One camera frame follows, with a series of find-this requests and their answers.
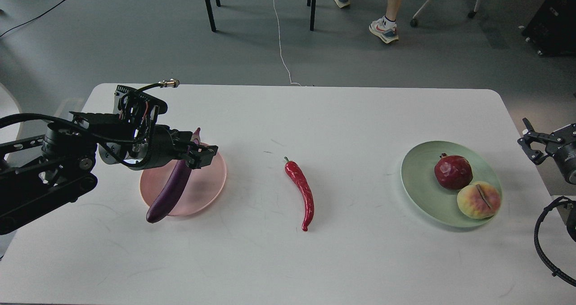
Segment green plate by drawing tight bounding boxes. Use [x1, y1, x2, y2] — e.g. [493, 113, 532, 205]
[400, 141, 504, 229]

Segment person left sneaker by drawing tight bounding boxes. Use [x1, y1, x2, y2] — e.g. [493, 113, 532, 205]
[369, 15, 399, 44]

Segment pink plate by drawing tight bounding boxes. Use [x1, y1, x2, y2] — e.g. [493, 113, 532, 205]
[139, 152, 228, 216]

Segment black equipment case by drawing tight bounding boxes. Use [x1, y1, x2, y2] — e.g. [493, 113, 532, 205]
[521, 0, 576, 56]

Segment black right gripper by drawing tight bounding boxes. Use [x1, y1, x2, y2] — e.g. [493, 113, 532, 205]
[517, 117, 576, 185]

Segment red pomegranate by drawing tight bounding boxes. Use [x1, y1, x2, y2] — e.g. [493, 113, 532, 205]
[434, 153, 473, 190]

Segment red chili pepper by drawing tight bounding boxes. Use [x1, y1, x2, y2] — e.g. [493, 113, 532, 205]
[284, 156, 315, 232]

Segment white floor cable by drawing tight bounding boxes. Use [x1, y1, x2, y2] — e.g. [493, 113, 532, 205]
[263, 0, 302, 87]

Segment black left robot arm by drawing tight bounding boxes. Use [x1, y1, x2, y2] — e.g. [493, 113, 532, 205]
[0, 79, 218, 235]

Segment black table leg left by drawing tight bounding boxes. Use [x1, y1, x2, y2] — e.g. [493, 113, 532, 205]
[201, 0, 222, 32]

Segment yellow pink peach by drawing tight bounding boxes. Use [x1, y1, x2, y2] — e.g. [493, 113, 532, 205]
[456, 181, 502, 220]

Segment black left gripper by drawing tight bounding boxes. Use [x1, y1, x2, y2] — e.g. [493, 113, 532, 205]
[124, 125, 219, 170]

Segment purple eggplant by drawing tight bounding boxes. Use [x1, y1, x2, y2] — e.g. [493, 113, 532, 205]
[146, 147, 198, 223]

